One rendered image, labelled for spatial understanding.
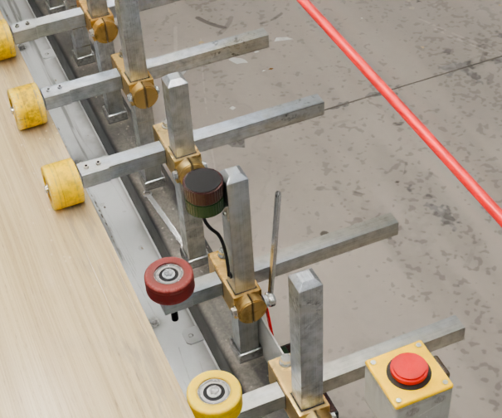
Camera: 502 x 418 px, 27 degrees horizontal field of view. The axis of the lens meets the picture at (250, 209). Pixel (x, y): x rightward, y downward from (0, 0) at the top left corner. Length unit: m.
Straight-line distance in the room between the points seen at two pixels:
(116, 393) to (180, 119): 0.48
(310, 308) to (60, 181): 0.58
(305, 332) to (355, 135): 2.01
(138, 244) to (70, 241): 0.40
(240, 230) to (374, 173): 1.67
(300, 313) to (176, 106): 0.50
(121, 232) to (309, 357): 0.82
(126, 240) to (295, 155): 1.24
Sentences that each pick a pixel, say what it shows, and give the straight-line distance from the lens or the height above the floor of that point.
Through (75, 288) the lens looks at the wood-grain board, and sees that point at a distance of 1.70.
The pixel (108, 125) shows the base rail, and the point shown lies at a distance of 2.34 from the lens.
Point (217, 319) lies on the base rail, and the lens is 1.88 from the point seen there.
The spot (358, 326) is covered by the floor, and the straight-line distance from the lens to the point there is 2.79.
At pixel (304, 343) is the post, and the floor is 1.01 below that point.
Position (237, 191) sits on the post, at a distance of 1.54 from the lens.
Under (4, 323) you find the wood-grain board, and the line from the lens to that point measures 1.67.
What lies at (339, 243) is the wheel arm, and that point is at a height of 0.86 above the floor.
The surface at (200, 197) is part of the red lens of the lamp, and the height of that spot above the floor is 1.11.
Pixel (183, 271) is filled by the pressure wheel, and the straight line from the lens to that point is 1.68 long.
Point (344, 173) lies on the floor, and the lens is 3.24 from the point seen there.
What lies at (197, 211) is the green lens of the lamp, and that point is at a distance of 1.53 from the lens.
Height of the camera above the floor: 2.11
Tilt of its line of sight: 42 degrees down
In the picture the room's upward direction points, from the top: 4 degrees counter-clockwise
